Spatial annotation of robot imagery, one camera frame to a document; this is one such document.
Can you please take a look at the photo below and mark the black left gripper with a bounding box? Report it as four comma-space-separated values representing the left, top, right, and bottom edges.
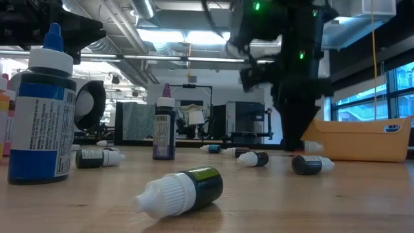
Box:
0, 0, 107, 65

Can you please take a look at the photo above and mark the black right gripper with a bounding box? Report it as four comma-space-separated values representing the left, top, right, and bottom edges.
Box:
241, 61, 334, 152

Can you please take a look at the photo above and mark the small brown dropper bottle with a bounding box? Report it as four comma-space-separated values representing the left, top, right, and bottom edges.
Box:
223, 147, 252, 159

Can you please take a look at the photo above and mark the small blue dropper bottle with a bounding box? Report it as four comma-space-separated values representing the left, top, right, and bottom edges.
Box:
199, 144, 222, 155

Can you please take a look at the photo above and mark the large blue food coloring bottle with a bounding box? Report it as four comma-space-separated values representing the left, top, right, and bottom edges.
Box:
7, 22, 78, 186

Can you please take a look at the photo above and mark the small green dropper bottle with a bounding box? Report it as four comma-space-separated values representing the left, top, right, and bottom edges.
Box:
133, 166, 224, 219

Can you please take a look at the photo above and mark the large pink food coloring bottle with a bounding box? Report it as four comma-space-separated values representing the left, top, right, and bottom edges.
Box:
2, 73, 16, 157

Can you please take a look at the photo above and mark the large purple food coloring bottle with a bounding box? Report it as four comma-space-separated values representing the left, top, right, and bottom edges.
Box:
152, 83, 177, 161

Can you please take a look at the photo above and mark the black metal stand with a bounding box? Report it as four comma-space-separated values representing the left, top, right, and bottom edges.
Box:
226, 107, 275, 142

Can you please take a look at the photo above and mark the gray metal cabinet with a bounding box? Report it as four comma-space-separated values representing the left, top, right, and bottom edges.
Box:
212, 100, 267, 144

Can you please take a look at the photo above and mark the white cylindrical projector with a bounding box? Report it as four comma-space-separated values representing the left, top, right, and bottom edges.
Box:
8, 69, 107, 152

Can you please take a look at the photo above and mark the yellow plastic bin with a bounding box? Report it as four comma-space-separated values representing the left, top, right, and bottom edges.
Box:
300, 115, 414, 163

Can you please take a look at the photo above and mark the long linear ceiling light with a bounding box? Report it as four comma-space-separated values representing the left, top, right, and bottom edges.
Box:
0, 48, 276, 67

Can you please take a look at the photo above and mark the white table lamp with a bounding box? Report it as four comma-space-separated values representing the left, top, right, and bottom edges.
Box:
188, 109, 206, 140

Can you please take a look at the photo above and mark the gray fabric partition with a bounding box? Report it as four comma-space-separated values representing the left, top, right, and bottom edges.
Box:
114, 101, 157, 146

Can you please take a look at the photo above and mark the white draped cloth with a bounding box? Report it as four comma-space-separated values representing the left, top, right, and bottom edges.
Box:
176, 103, 208, 130

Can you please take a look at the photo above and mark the round metal air duct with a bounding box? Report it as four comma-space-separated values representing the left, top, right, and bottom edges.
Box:
131, 0, 155, 19

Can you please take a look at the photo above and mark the window with dark frame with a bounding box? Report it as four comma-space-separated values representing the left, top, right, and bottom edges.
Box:
332, 61, 414, 122

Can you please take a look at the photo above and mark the yellow hanging cable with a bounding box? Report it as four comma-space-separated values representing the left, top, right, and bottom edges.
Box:
370, 0, 378, 121

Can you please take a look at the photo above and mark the black aluminium table frame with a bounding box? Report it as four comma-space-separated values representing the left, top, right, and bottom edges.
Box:
73, 138, 287, 150

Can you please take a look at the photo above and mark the rectangular metal air duct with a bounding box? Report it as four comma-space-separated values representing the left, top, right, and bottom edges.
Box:
321, 0, 397, 51

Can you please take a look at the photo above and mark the black metal frame rig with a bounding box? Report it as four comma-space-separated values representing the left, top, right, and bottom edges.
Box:
165, 83, 213, 113

